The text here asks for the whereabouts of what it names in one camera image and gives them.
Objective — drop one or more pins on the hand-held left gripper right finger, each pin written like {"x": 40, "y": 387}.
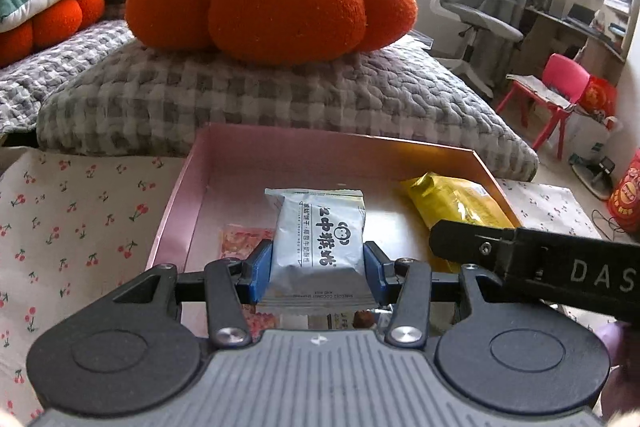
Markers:
{"x": 375, "y": 272}

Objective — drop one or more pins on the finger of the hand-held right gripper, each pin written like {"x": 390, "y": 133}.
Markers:
{"x": 465, "y": 242}

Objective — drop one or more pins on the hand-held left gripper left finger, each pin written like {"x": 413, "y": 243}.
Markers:
{"x": 261, "y": 272}

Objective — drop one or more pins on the pink clear snack packet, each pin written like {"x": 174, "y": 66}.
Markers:
{"x": 240, "y": 242}

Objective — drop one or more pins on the golden yellow snack packet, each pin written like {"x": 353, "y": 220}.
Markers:
{"x": 450, "y": 202}

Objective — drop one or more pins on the white green snack packet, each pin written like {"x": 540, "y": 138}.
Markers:
{"x": 340, "y": 319}

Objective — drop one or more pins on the grey white snack packet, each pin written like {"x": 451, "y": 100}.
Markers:
{"x": 320, "y": 247}

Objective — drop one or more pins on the pink cardboard box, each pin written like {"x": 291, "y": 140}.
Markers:
{"x": 240, "y": 167}

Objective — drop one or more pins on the person's right hand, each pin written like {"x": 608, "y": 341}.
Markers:
{"x": 620, "y": 347}

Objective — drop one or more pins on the red round container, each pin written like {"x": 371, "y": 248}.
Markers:
{"x": 627, "y": 192}

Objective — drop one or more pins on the black device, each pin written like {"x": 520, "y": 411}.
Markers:
{"x": 600, "y": 177}

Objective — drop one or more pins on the white carton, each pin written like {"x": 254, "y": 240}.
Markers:
{"x": 585, "y": 137}

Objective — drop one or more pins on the newspaper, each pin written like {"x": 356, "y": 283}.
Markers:
{"x": 535, "y": 87}

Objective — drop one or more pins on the grey checked pillow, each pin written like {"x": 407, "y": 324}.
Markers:
{"x": 250, "y": 97}

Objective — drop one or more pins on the red gift bag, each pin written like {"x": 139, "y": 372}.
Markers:
{"x": 597, "y": 97}

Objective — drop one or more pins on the cherry print bedsheet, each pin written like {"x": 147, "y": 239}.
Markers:
{"x": 75, "y": 232}

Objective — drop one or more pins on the pink child chair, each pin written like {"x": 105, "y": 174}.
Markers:
{"x": 565, "y": 74}

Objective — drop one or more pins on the grey office chair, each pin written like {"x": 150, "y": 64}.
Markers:
{"x": 475, "y": 22}

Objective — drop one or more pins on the dark desk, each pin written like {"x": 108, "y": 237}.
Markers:
{"x": 555, "y": 19}

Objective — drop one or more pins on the grey checked quilt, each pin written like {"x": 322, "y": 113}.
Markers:
{"x": 50, "y": 72}

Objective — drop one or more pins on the small orange pumpkin cushion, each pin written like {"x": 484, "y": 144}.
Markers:
{"x": 50, "y": 22}

